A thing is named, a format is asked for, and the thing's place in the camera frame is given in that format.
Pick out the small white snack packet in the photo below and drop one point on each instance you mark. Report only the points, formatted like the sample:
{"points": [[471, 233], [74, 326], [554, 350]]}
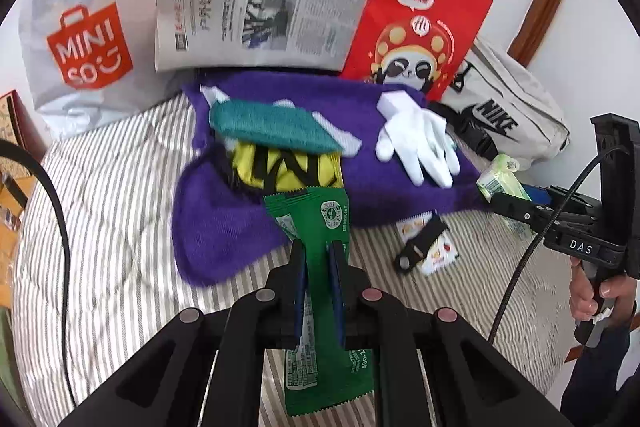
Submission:
{"points": [[442, 257], [407, 227]]}

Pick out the yellow and black pouch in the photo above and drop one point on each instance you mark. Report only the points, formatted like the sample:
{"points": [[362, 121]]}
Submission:
{"points": [[250, 162]]}

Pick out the white sponge block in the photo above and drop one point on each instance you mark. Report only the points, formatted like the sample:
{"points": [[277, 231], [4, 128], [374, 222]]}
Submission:
{"points": [[397, 103]]}

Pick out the light green tissue packet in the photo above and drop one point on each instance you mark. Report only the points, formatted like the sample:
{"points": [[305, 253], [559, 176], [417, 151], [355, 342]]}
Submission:
{"points": [[500, 179]]}

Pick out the striped bed sheet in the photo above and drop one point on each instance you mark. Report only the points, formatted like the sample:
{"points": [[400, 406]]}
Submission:
{"points": [[115, 207]]}

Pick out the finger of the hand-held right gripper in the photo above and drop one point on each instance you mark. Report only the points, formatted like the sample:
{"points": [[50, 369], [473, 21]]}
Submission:
{"points": [[515, 207], [542, 194]]}

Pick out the white waist bag black logo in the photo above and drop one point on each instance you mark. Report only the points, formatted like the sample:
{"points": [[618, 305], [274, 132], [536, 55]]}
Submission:
{"points": [[525, 92]]}

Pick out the teal cloth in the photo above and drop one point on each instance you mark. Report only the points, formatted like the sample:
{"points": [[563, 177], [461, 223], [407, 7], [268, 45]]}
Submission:
{"points": [[270, 127]]}

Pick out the green snack packet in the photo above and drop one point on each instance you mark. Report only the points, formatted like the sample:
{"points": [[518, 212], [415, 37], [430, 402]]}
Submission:
{"points": [[320, 217]]}

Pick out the red panda paper bag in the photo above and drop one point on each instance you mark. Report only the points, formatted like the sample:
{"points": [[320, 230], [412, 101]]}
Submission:
{"points": [[450, 2]]}

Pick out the brown cardboard box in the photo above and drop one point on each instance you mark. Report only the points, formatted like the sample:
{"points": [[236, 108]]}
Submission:
{"points": [[15, 122]]}

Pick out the person's right hand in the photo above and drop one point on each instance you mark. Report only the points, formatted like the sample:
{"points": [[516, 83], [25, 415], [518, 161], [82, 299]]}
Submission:
{"points": [[582, 302]]}

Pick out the purple towel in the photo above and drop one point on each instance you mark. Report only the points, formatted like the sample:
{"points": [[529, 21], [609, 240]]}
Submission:
{"points": [[225, 227]]}

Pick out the white glove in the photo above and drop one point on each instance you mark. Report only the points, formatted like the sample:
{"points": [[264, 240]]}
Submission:
{"points": [[420, 142]]}

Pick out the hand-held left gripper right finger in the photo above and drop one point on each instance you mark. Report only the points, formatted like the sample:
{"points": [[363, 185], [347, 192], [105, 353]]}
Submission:
{"points": [[337, 297]]}

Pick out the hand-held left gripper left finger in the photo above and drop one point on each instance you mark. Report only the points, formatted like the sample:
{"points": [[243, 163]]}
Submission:
{"points": [[300, 292]]}

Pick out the person's right forearm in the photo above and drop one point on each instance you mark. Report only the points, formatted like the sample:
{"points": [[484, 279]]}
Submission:
{"points": [[600, 387]]}

